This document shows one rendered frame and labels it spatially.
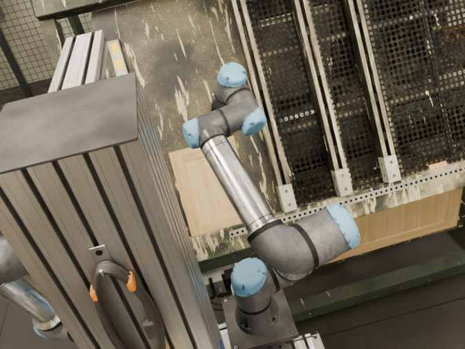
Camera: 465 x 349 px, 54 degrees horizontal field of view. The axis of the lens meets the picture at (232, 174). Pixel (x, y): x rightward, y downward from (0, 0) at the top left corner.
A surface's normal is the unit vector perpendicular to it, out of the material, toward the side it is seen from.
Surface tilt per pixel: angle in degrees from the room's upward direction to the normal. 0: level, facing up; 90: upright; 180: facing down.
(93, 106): 0
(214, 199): 59
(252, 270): 8
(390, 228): 90
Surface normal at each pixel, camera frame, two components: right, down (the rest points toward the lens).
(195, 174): 0.09, 0.08
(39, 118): -0.17, -0.79
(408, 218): 0.21, 0.56
